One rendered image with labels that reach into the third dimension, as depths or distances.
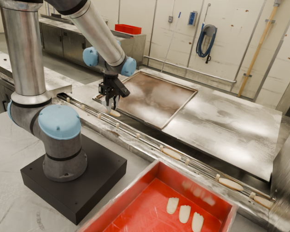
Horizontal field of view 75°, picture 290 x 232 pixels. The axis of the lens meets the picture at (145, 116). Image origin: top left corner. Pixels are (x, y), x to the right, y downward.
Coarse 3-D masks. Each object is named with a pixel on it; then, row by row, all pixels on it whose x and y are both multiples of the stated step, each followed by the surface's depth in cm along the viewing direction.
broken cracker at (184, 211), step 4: (180, 208) 69; (184, 208) 69; (188, 208) 69; (180, 212) 67; (184, 212) 67; (188, 212) 68; (180, 216) 66; (184, 216) 66; (188, 216) 67; (180, 220) 65; (184, 220) 65
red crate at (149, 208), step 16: (144, 192) 74; (160, 192) 75; (176, 192) 76; (128, 208) 67; (144, 208) 68; (160, 208) 69; (192, 208) 70; (112, 224) 62; (128, 224) 62; (144, 224) 63; (160, 224) 64; (176, 224) 64; (208, 224) 66
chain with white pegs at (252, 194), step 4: (68, 100) 122; (100, 116) 111; (104, 120) 111; (112, 124) 108; (116, 124) 104; (120, 128) 106; (136, 136) 99; (160, 148) 92; (180, 160) 90; (188, 160) 86; (188, 164) 88; (196, 168) 86; (216, 176) 80; (252, 192) 75; (248, 196) 77; (252, 196) 74
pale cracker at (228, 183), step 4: (220, 180) 80; (224, 180) 80; (228, 180) 80; (224, 184) 79; (228, 184) 78; (232, 184) 78; (236, 184) 79; (232, 188) 78; (236, 188) 77; (240, 188) 77
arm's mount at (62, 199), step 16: (96, 144) 82; (96, 160) 75; (112, 160) 76; (32, 176) 65; (80, 176) 68; (96, 176) 68; (112, 176) 70; (48, 192) 61; (64, 192) 62; (80, 192) 62; (96, 192) 64; (64, 208) 59; (80, 208) 58
